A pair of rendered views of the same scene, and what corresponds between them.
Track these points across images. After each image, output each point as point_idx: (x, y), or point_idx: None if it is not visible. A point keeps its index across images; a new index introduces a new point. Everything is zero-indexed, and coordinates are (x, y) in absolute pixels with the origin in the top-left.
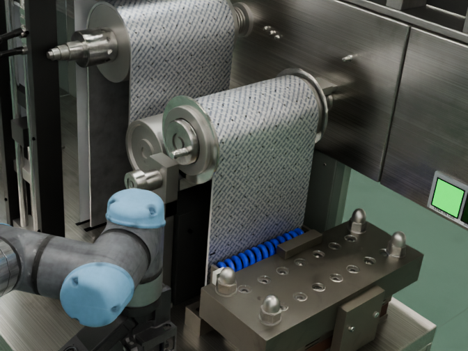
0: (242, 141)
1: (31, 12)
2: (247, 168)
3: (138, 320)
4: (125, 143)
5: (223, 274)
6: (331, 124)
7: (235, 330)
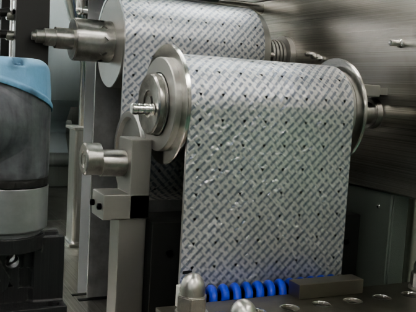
0: (232, 101)
1: None
2: (242, 147)
3: (0, 276)
4: None
5: (185, 280)
6: (382, 143)
7: None
